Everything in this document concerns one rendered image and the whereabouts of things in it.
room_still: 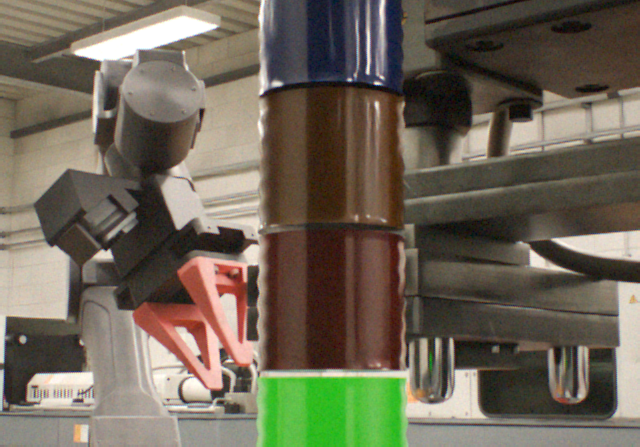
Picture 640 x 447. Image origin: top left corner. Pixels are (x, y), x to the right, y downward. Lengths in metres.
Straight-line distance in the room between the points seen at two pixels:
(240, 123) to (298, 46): 10.23
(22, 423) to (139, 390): 8.16
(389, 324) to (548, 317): 0.31
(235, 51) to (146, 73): 9.86
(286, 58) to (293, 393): 0.08
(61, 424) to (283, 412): 8.46
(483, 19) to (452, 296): 0.12
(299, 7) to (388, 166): 0.05
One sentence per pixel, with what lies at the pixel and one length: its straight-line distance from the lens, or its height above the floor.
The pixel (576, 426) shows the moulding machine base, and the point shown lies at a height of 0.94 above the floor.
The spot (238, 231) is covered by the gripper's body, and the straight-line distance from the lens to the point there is 0.89.
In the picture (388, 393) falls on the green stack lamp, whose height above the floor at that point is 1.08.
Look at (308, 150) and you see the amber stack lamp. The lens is 0.30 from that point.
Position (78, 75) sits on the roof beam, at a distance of 11.77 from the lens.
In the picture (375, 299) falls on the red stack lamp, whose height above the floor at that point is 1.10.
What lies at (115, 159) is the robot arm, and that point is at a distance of 0.94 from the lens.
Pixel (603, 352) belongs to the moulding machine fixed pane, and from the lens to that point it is 5.78.
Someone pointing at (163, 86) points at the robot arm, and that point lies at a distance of 0.88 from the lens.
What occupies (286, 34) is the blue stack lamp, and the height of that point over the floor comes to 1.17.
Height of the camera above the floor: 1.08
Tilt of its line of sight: 9 degrees up
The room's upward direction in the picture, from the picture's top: straight up
